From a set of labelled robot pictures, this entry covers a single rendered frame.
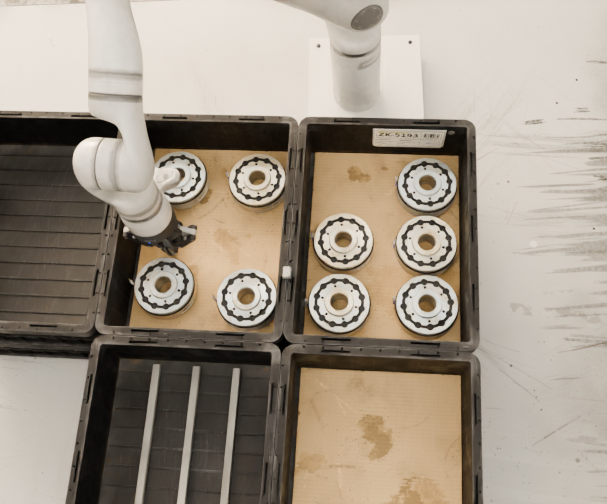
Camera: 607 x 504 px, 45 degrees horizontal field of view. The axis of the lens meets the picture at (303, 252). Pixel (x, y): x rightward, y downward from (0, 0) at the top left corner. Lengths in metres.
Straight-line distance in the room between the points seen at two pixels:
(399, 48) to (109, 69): 0.74
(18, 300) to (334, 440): 0.60
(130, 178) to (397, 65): 0.72
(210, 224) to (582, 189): 0.72
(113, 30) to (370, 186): 0.56
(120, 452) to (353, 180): 0.61
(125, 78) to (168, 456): 0.60
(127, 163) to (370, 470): 0.60
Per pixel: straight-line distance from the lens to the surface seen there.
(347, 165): 1.35
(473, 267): 1.18
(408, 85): 1.51
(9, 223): 1.45
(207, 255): 1.30
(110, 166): 0.99
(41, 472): 1.45
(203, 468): 1.23
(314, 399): 1.22
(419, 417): 1.22
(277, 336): 1.14
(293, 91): 1.59
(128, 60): 0.99
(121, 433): 1.27
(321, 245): 1.26
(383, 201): 1.32
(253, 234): 1.31
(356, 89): 1.41
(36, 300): 1.37
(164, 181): 1.17
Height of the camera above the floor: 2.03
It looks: 69 degrees down
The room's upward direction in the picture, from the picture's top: 11 degrees counter-clockwise
